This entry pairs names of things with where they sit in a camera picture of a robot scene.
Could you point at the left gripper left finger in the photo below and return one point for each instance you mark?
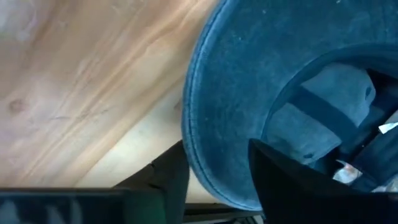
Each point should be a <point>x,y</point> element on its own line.
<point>149,199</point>

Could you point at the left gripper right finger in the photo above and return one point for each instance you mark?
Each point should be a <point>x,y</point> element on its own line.
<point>295,199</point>

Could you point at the blue denim baseball cap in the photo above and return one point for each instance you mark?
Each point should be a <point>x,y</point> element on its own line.
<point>236,77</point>

